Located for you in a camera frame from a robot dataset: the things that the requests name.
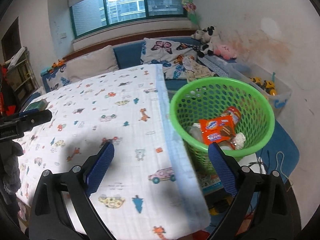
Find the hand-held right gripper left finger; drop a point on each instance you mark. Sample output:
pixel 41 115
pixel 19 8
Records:
pixel 100 170

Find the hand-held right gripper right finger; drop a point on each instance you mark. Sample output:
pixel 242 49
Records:
pixel 223 170

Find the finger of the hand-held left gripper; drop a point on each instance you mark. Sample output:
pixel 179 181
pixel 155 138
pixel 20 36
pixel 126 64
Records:
pixel 28 113
pixel 37 120

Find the white paper carton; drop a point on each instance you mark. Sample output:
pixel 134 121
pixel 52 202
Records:
pixel 239 138

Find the orange snack packet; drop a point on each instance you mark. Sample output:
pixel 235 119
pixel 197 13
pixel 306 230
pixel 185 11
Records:
pixel 215 130

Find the red paper cup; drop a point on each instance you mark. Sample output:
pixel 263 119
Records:
pixel 233 113

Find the green plastic basket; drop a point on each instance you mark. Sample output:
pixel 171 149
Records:
pixel 200 92

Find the person's left hand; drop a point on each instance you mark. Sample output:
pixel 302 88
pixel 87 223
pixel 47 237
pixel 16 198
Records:
pixel 10 165

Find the colour marker case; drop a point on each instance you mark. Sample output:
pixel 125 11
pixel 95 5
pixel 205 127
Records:
pixel 37 105

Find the printed play mat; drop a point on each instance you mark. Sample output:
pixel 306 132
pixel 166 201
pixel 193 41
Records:
pixel 210 183

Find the red black hanging clothes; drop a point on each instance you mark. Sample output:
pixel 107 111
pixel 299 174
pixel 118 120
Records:
pixel 6 100

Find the metal shelf rack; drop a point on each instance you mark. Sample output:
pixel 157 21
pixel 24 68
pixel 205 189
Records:
pixel 20 77

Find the printed white tablecloth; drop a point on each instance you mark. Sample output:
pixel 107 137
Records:
pixel 125 135

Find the butterfly print pillow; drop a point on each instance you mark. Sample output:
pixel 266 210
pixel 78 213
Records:
pixel 165 52
pixel 58 78

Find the teal toy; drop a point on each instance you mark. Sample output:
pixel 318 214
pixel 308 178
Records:
pixel 46 70

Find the orange plush toy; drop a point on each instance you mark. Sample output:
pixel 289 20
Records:
pixel 58 63

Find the blue floor mat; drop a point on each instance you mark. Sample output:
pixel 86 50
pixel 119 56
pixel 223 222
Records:
pixel 282 140

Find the beige cushion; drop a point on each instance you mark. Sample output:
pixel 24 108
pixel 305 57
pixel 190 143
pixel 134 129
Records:
pixel 92 63

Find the clear storage box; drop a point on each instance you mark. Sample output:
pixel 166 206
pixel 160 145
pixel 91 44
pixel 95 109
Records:
pixel 280 97

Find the yellow toy vehicles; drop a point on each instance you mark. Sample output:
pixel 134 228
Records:
pixel 265 85

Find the beige printed garment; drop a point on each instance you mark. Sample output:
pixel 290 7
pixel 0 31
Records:
pixel 197 71

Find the grey patterned cloth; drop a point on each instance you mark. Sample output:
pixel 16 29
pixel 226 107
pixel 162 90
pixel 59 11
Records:
pixel 217 65

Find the blue sofa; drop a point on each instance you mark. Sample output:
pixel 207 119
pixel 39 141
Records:
pixel 127 53

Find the pink plush toy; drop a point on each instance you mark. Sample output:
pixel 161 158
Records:
pixel 226 50

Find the black white panda plush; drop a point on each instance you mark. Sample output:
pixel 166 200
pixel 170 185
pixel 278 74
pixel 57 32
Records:
pixel 206 50

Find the black eared cow plush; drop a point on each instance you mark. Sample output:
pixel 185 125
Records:
pixel 210 32

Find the white plush dog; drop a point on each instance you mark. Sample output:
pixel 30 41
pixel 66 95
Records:
pixel 198 33

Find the window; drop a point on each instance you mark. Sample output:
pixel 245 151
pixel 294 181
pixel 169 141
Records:
pixel 125 7

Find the colourful pinwheel decoration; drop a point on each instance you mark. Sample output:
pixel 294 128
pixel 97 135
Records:
pixel 190 6

